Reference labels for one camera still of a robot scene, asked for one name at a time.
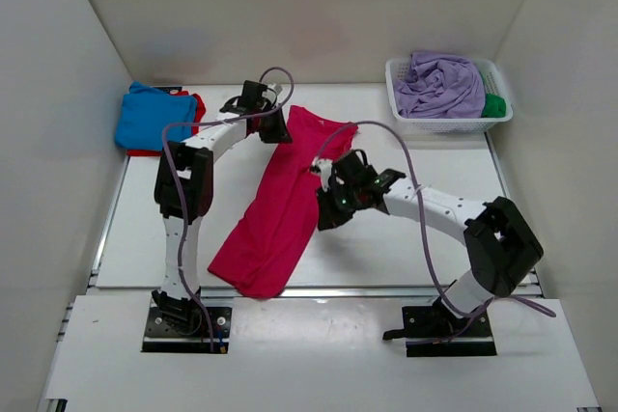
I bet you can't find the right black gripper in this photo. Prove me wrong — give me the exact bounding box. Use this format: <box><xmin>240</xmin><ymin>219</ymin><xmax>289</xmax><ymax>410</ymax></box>
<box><xmin>314</xmin><ymin>181</ymin><xmax>361</xmax><ymax>233</ymax></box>

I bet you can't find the magenta t shirt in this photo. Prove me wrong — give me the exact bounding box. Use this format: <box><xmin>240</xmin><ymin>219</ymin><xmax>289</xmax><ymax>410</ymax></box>
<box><xmin>208</xmin><ymin>105</ymin><xmax>358</xmax><ymax>299</ymax></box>

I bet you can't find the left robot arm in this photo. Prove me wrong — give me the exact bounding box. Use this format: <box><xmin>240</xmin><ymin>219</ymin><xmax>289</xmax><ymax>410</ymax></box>
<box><xmin>153</xmin><ymin>80</ymin><xmax>292</xmax><ymax>338</ymax></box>

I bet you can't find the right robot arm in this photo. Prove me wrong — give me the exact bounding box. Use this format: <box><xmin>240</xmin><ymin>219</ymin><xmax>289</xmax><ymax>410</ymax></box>
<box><xmin>310</xmin><ymin>150</ymin><xmax>545</xmax><ymax>336</ymax></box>

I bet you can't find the red folded t shirt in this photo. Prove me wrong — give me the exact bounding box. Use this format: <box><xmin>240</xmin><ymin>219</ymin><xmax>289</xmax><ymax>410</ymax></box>
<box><xmin>126</xmin><ymin>90</ymin><xmax>208</xmax><ymax>158</ymax></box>

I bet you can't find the white plastic basket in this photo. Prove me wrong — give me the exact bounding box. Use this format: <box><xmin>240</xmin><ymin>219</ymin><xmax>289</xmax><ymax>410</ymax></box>
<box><xmin>385</xmin><ymin>57</ymin><xmax>514</xmax><ymax>139</ymax></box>

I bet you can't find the blue folded t shirt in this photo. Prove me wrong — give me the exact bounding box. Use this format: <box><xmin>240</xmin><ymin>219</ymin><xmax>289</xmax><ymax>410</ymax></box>
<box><xmin>113</xmin><ymin>80</ymin><xmax>198</xmax><ymax>151</ymax></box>

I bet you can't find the lavender t shirt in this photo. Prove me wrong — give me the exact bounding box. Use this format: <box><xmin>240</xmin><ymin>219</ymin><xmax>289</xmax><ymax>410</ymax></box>
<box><xmin>393</xmin><ymin>51</ymin><xmax>486</xmax><ymax>119</ymax></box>

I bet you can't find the green t shirt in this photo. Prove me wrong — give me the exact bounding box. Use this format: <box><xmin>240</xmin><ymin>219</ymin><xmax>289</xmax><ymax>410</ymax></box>
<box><xmin>481</xmin><ymin>94</ymin><xmax>507</xmax><ymax>119</ymax></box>

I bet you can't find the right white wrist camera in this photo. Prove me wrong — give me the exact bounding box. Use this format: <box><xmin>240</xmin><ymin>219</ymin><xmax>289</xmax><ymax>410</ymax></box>
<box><xmin>309</xmin><ymin>157</ymin><xmax>332</xmax><ymax>192</ymax></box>

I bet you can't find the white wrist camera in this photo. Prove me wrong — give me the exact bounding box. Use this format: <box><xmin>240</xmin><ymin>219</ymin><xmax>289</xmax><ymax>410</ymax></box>
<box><xmin>263</xmin><ymin>83</ymin><xmax>283</xmax><ymax>99</ymax></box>
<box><xmin>309</xmin><ymin>157</ymin><xmax>332</xmax><ymax>192</ymax></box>

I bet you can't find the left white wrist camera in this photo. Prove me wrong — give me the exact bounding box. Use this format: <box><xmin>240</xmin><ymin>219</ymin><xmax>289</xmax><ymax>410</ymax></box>
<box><xmin>263</xmin><ymin>83</ymin><xmax>283</xmax><ymax>99</ymax></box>

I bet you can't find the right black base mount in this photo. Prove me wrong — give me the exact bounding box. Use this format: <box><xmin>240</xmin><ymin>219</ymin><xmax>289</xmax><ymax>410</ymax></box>
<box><xmin>382</xmin><ymin>301</ymin><xmax>497</xmax><ymax>358</ymax></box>

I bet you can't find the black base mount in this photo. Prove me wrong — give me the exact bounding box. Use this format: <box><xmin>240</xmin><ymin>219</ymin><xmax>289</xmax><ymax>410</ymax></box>
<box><xmin>141</xmin><ymin>300</ymin><xmax>233</xmax><ymax>355</ymax></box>
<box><xmin>382</xmin><ymin>301</ymin><xmax>497</xmax><ymax>358</ymax></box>

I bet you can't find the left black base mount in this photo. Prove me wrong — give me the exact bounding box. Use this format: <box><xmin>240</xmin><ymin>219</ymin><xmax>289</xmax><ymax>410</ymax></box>
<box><xmin>141</xmin><ymin>300</ymin><xmax>233</xmax><ymax>355</ymax></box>

